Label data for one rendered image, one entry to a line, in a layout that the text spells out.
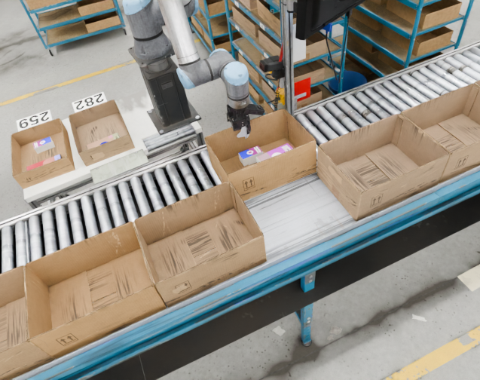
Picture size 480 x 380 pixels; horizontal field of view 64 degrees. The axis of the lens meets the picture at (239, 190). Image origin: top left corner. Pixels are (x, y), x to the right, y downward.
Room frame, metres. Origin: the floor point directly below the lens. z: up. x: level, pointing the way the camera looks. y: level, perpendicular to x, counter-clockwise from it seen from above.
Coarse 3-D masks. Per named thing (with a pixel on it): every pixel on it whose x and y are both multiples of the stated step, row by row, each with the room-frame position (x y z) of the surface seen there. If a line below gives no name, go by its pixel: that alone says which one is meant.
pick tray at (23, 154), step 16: (32, 128) 1.89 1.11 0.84; (48, 128) 1.91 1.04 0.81; (64, 128) 1.88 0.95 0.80; (16, 144) 1.82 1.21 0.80; (32, 144) 1.85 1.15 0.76; (64, 144) 1.67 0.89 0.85; (16, 160) 1.67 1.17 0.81; (32, 160) 1.70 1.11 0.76; (64, 160) 1.56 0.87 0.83; (16, 176) 1.49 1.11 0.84; (32, 176) 1.51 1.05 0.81; (48, 176) 1.53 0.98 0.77
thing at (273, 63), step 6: (264, 60) 1.74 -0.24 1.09; (270, 60) 1.73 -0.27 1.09; (276, 60) 1.73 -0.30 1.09; (282, 60) 1.73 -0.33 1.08; (264, 66) 1.70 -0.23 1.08; (270, 66) 1.71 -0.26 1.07; (276, 66) 1.72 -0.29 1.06; (282, 66) 1.73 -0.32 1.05; (270, 72) 1.74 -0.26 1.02; (276, 72) 1.73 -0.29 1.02
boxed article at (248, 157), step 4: (252, 148) 1.30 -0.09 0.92; (256, 148) 1.30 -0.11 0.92; (240, 152) 1.28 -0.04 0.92; (244, 152) 1.28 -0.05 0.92; (248, 152) 1.27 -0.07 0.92; (252, 152) 1.27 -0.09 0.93; (256, 152) 1.26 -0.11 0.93; (260, 152) 1.26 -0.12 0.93; (240, 156) 1.26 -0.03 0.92; (244, 156) 1.25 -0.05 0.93; (248, 156) 1.25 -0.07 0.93; (252, 156) 1.25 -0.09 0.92; (256, 156) 1.25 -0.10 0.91; (240, 160) 1.27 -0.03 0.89; (244, 160) 1.23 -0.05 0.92; (248, 160) 1.24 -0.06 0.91; (252, 160) 1.24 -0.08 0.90; (256, 160) 1.25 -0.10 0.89; (244, 164) 1.23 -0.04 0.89
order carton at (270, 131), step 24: (264, 120) 1.37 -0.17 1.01; (288, 120) 1.36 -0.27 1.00; (216, 144) 1.31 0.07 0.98; (240, 144) 1.33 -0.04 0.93; (264, 144) 1.36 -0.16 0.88; (312, 144) 1.12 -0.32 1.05; (216, 168) 1.18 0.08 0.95; (240, 168) 1.22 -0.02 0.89; (264, 168) 1.06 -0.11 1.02; (288, 168) 1.08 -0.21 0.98; (312, 168) 1.11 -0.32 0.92; (240, 192) 1.02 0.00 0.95; (264, 192) 1.05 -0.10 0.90
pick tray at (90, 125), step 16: (80, 112) 1.96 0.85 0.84; (96, 112) 1.98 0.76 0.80; (112, 112) 2.01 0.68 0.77; (80, 128) 1.92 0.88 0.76; (96, 128) 1.89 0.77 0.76; (112, 128) 1.86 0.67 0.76; (80, 144) 1.77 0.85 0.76; (112, 144) 1.63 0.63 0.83; (128, 144) 1.65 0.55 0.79; (96, 160) 1.60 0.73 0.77
